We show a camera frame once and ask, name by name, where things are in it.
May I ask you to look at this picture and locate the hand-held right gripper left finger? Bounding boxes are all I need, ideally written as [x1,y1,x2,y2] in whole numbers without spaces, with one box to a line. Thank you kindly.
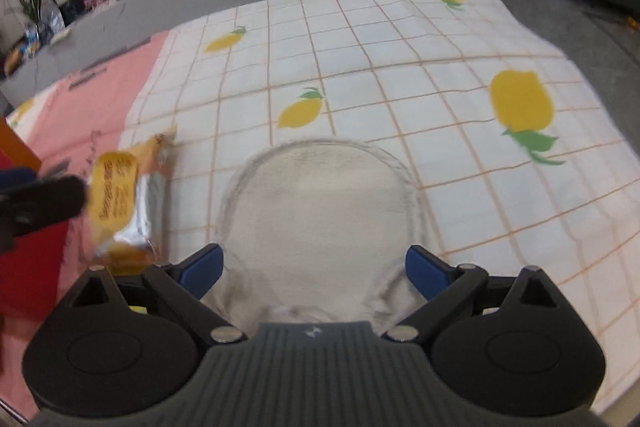
[70,243,247,344]

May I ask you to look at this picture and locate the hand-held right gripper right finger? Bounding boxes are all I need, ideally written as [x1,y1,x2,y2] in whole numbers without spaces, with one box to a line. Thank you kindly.
[381,245,560,344]

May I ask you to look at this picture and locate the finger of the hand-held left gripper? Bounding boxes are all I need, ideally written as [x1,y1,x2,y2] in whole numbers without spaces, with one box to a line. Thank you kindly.
[0,167,38,188]
[0,176,87,253]

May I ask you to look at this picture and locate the yellow snack packet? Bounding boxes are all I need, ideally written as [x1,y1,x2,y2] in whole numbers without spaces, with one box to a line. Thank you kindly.
[82,127,178,270]

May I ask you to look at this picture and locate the cream fleece hat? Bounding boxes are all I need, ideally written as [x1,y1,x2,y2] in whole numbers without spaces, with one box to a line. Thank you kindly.
[200,136,436,333]

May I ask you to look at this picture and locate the red box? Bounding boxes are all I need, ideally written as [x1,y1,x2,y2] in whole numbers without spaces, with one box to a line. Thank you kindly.
[0,152,68,320]

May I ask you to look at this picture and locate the pink printed sheet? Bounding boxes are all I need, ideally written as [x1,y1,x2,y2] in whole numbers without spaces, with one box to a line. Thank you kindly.
[0,29,173,423]

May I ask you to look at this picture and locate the colourful snack bag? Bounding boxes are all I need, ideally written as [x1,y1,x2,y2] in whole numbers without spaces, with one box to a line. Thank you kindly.
[2,37,41,75]

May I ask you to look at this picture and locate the lemon print blanket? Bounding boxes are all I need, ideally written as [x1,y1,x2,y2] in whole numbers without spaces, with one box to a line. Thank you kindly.
[7,0,640,413]

